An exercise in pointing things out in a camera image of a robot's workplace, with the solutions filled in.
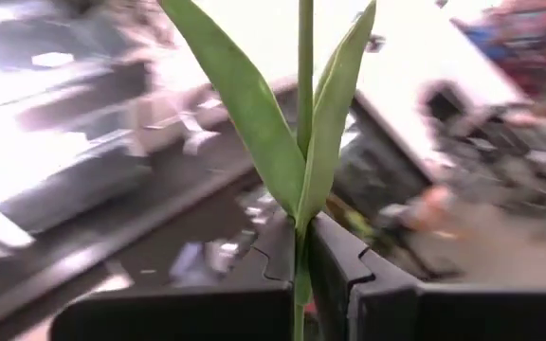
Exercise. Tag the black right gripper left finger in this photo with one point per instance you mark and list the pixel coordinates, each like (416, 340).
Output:
(183, 317)

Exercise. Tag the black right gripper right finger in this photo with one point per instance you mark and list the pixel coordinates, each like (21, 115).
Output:
(443, 317)

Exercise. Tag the red artificial tulip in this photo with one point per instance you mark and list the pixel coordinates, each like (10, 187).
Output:
(254, 118)

